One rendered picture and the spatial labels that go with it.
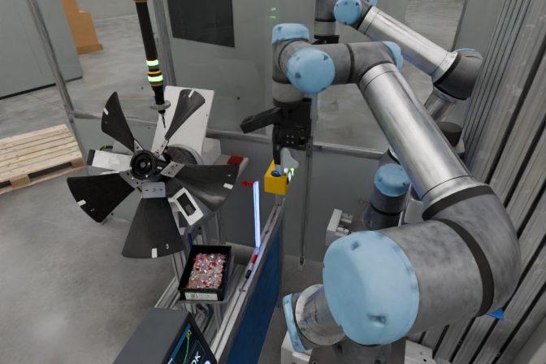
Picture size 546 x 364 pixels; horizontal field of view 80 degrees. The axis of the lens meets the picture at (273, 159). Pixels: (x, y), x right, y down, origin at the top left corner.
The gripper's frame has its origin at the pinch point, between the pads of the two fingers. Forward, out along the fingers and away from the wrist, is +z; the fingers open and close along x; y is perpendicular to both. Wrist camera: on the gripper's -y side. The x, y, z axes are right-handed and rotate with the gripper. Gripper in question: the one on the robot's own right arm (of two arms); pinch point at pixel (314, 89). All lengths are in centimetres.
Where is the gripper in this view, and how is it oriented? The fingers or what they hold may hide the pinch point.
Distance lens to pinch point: 126.5
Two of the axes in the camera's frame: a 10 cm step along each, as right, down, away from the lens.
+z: 0.0, 8.5, 5.2
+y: 9.6, 1.4, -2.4
